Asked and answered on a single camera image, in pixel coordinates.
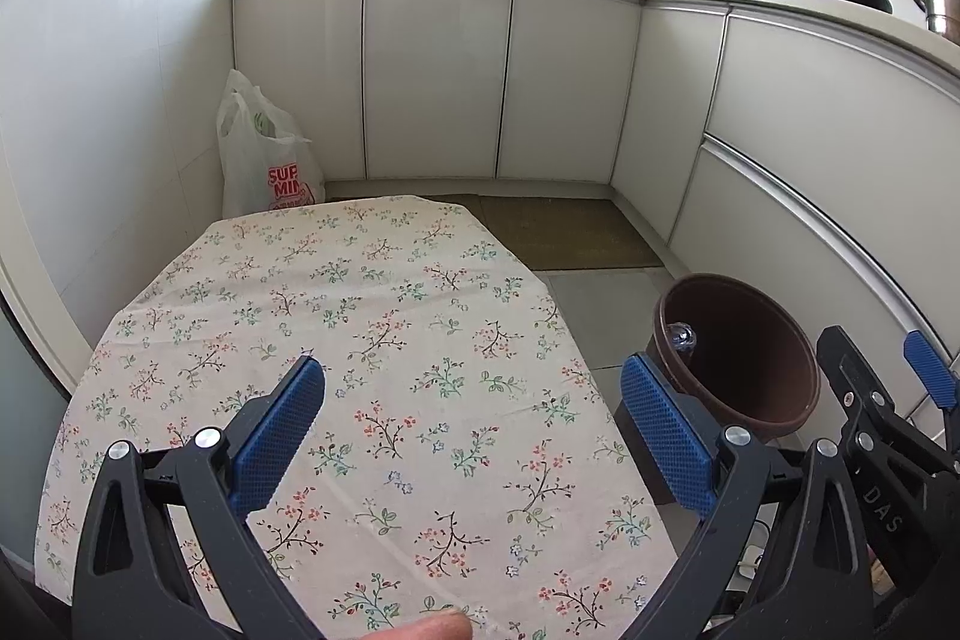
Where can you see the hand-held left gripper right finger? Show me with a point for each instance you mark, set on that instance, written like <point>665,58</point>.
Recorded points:
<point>664,434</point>

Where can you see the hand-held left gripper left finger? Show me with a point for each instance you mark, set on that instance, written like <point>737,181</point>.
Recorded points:
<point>277,434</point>

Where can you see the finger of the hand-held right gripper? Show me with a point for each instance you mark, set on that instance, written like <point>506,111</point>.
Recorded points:
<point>934,370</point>
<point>855,377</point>

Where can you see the clear plastic bottle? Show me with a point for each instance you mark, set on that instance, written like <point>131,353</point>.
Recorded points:
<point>681,337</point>

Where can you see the brown round trash bin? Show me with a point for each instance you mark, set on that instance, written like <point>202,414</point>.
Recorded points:
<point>750,355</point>

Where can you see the brown floor mat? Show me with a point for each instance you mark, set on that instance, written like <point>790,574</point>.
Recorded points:
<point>570,231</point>

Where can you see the white plastic shopping bag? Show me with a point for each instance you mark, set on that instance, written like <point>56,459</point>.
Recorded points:
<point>255,160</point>

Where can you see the white drawer cabinet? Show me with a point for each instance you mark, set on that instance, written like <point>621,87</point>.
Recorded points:
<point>810,85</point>

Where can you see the white door base cabinet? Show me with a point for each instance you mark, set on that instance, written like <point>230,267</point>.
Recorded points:
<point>435,70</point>

